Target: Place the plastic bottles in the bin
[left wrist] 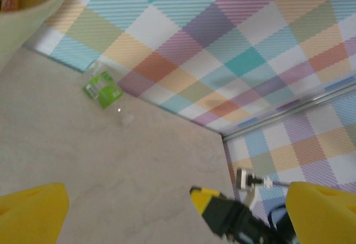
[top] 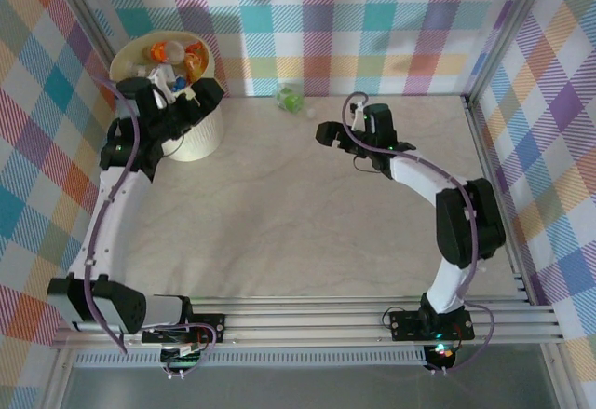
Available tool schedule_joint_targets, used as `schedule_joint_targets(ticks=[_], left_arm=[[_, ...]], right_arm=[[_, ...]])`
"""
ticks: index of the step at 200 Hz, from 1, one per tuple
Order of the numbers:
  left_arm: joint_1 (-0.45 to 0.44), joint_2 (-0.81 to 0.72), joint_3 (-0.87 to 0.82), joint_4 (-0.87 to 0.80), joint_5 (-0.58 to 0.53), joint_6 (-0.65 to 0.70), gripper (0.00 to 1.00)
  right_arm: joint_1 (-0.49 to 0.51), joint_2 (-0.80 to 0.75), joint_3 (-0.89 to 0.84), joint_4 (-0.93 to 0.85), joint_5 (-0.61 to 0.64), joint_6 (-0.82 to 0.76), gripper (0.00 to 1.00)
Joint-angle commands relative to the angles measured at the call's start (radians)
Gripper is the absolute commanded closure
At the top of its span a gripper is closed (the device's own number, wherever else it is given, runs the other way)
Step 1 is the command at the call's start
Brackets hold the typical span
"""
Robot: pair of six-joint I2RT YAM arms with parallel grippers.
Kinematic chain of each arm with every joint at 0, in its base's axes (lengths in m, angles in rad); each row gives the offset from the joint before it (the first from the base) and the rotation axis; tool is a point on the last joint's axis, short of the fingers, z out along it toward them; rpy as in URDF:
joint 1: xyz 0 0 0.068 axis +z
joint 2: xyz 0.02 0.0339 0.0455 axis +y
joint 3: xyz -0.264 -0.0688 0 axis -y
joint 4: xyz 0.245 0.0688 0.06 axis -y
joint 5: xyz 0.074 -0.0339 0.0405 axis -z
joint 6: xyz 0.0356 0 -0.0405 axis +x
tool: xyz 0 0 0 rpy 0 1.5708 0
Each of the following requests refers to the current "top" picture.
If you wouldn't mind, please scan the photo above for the orange juice bottle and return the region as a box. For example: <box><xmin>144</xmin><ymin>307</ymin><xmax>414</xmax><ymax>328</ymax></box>
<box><xmin>183</xmin><ymin>41</ymin><xmax>210</xmax><ymax>80</ymax></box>

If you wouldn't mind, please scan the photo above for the cream plastic waste bin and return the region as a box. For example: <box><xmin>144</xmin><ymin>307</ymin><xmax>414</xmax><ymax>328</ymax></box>
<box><xmin>109</xmin><ymin>30</ymin><xmax>226</xmax><ymax>163</ymax></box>

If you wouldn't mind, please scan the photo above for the small green bottle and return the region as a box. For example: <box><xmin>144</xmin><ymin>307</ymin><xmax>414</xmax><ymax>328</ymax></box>
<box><xmin>276</xmin><ymin>84</ymin><xmax>317</xmax><ymax>118</ymax></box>

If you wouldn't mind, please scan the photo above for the small orange bottle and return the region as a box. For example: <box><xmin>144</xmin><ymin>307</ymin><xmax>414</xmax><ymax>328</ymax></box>
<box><xmin>147</xmin><ymin>40</ymin><xmax>172</xmax><ymax>64</ymax></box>

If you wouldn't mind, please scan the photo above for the controller circuit board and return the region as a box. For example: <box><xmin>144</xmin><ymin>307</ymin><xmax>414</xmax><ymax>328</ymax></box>
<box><xmin>160</xmin><ymin>342</ymin><xmax>209</xmax><ymax>379</ymax></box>
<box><xmin>426</xmin><ymin>342</ymin><xmax>458</xmax><ymax>375</ymax></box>

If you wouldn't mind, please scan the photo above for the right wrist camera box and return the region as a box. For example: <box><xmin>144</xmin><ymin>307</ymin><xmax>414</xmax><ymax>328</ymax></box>
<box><xmin>348</xmin><ymin>100</ymin><xmax>369</xmax><ymax>133</ymax></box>

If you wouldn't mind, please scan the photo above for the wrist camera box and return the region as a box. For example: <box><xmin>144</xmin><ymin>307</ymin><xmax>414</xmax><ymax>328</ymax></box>
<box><xmin>147</xmin><ymin>62</ymin><xmax>177</xmax><ymax>110</ymax></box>
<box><xmin>348</xmin><ymin>100</ymin><xmax>369</xmax><ymax>133</ymax></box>

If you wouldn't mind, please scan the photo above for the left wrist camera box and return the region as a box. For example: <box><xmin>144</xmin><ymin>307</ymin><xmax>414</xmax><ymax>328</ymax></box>
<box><xmin>147</xmin><ymin>62</ymin><xmax>177</xmax><ymax>110</ymax></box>

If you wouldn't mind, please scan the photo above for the aluminium side rail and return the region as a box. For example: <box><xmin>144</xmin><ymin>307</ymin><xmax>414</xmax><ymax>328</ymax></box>
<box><xmin>463</xmin><ymin>94</ymin><xmax>535</xmax><ymax>307</ymax></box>

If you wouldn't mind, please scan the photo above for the aluminium corner post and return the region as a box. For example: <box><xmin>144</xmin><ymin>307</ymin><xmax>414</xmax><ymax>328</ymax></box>
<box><xmin>465</xmin><ymin>0</ymin><xmax>558</xmax><ymax>102</ymax></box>
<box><xmin>55</xmin><ymin>0</ymin><xmax>120</xmax><ymax>63</ymax></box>

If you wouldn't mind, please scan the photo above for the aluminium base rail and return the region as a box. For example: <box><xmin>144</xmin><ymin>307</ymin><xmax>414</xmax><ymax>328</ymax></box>
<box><xmin>49</xmin><ymin>294</ymin><xmax>565</xmax><ymax>350</ymax></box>

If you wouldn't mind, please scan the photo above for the grey slotted cable duct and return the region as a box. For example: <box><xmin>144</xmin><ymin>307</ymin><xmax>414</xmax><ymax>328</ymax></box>
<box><xmin>74</xmin><ymin>350</ymin><xmax>428</xmax><ymax>369</ymax></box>

